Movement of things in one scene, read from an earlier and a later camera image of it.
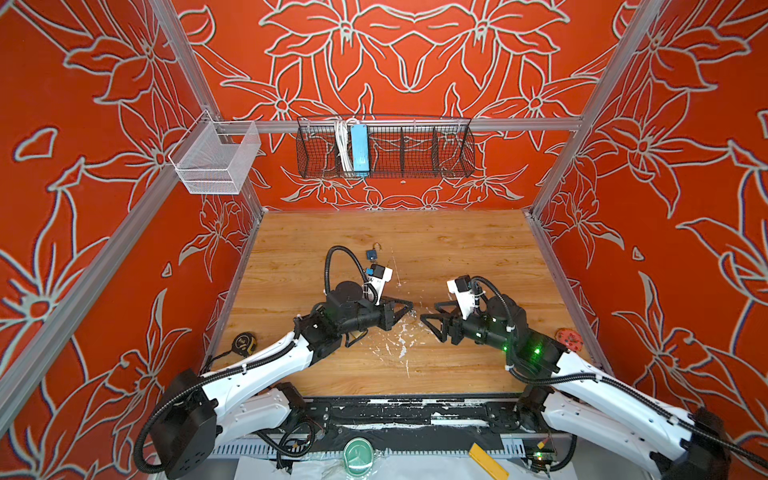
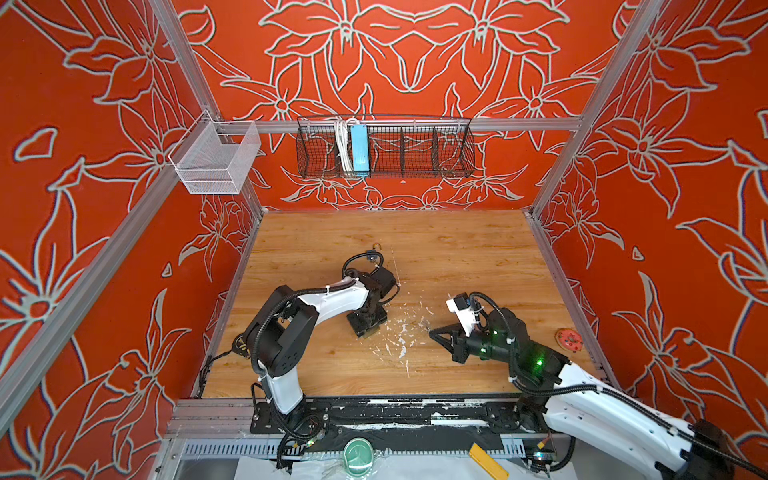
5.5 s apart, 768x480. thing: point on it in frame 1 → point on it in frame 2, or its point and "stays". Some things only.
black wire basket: [384, 146] stays
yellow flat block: [478, 454] stays
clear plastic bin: [215, 157] stays
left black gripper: [388, 316] → [361, 326]
